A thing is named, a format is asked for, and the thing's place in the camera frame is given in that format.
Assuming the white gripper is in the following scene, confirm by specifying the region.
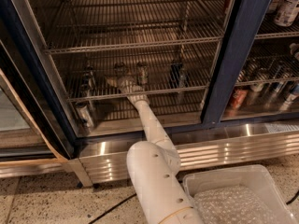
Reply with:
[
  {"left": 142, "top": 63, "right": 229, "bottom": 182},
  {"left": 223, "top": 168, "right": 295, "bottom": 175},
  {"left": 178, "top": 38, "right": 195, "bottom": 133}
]
[{"left": 106, "top": 76, "right": 150, "bottom": 105}]

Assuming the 7up can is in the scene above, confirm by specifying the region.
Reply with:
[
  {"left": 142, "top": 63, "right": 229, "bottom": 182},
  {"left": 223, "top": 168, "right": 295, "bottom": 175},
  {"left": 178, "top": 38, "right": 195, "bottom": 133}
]
[{"left": 114, "top": 63, "right": 128, "bottom": 77}]

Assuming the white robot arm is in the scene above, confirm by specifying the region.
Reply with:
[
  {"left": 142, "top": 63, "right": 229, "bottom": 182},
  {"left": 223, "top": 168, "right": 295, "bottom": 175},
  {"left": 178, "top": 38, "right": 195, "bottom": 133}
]
[{"left": 107, "top": 75, "right": 204, "bottom": 224}]

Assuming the open glass fridge door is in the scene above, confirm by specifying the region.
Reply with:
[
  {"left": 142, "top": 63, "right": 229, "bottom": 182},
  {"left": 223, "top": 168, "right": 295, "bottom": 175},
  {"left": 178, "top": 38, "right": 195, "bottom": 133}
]
[{"left": 0, "top": 0, "right": 76, "bottom": 161}]

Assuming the steel fridge base grille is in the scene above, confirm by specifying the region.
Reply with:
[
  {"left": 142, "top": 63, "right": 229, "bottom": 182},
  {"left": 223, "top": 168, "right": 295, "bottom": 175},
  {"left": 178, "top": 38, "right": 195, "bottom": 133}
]
[{"left": 78, "top": 120, "right": 299, "bottom": 184}]

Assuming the red can behind glass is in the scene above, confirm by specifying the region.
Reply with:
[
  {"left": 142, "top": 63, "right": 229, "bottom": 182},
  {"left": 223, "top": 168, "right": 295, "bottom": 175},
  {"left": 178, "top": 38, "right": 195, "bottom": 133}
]
[{"left": 225, "top": 87, "right": 248, "bottom": 117}]

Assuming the blue white can right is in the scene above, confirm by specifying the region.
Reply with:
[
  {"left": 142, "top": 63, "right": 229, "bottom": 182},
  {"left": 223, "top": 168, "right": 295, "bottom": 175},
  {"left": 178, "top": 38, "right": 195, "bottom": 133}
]
[{"left": 279, "top": 83, "right": 299, "bottom": 111}]

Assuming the white can top right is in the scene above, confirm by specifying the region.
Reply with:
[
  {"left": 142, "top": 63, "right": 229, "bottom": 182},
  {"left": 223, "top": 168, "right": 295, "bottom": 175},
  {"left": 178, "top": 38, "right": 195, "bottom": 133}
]
[{"left": 274, "top": 0, "right": 299, "bottom": 27}]

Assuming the bubble wrap sheet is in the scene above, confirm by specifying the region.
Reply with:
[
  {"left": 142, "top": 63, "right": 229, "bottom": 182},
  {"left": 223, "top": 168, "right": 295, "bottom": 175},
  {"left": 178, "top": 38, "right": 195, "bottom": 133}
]
[{"left": 194, "top": 186, "right": 279, "bottom": 224}]

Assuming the clear plastic bin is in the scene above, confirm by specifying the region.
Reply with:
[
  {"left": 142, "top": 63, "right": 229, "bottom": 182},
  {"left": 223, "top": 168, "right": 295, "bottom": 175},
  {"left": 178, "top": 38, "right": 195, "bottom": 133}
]
[{"left": 183, "top": 165, "right": 298, "bottom": 224}]

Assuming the lower wire shelf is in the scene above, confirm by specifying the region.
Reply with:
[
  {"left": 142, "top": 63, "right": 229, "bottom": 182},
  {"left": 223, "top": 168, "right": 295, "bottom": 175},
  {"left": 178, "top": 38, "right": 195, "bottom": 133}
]
[{"left": 61, "top": 49, "right": 214, "bottom": 101}]

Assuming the wire shelf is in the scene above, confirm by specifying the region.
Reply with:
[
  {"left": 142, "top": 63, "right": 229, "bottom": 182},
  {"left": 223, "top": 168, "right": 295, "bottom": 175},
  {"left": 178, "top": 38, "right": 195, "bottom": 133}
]
[
  {"left": 45, "top": 0, "right": 226, "bottom": 55},
  {"left": 61, "top": 49, "right": 214, "bottom": 101}
]

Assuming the upper wire shelf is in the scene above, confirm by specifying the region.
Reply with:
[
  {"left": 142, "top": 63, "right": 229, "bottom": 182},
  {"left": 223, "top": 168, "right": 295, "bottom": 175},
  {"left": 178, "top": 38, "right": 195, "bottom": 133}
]
[{"left": 45, "top": 0, "right": 226, "bottom": 55}]

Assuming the black floor cable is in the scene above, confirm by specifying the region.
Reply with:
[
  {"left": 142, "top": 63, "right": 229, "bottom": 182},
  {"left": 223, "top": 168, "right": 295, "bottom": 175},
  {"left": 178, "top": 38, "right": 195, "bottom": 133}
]
[{"left": 88, "top": 192, "right": 138, "bottom": 224}]

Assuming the dark blue fridge door frame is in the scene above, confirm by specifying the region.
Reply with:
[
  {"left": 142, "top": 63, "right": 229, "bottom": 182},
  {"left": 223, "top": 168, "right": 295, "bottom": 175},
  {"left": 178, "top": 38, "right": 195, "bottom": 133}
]
[{"left": 201, "top": 0, "right": 271, "bottom": 126}]

